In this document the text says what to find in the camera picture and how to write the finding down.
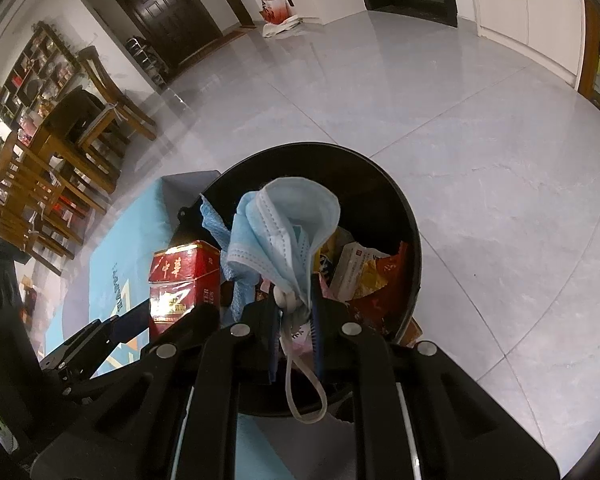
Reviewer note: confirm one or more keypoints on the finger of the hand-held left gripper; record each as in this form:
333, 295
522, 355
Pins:
105, 335

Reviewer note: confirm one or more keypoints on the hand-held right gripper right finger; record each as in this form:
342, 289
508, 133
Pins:
318, 340

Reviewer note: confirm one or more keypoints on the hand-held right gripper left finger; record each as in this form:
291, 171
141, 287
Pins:
274, 345

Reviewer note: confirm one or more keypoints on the red snack bag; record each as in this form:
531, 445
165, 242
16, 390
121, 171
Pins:
375, 316

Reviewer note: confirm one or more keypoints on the yellow barcode snack bag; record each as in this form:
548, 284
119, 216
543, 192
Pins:
332, 246

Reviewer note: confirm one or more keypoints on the red cigarette box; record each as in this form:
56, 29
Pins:
180, 270

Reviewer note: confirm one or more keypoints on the blue face mask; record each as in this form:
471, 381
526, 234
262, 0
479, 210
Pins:
280, 230

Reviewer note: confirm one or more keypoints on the black trash bucket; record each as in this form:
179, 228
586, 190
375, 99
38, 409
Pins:
380, 200

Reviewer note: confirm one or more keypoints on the white printed packet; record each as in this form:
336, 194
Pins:
355, 260

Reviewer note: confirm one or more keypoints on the wooden stool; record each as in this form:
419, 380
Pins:
412, 331

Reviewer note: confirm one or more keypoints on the blue grey printed tablecloth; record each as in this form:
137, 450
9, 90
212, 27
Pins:
105, 240

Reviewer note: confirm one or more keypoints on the wooden chair with cushion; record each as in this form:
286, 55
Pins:
110, 100

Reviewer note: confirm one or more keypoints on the metal shoe rack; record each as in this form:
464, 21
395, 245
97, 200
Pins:
147, 57

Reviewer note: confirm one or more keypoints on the white cloth bag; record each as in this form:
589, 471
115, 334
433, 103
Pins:
286, 28

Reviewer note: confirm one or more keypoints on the dark wooden door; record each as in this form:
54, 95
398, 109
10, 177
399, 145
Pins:
165, 10

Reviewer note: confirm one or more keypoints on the red gift bag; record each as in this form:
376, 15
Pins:
275, 7

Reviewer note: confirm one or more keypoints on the white wardrobe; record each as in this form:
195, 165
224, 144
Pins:
525, 5

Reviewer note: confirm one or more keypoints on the wooden wall shelf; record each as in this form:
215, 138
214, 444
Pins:
35, 70

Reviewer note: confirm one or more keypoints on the wooden post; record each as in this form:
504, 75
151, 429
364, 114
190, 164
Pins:
590, 45

